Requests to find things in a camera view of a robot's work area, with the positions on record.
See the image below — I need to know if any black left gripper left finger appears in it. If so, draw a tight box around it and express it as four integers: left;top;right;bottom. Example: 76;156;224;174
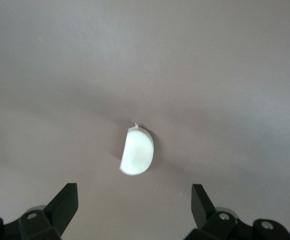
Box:
0;183;79;240

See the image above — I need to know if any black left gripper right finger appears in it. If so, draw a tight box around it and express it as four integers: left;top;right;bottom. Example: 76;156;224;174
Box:
184;184;290;240

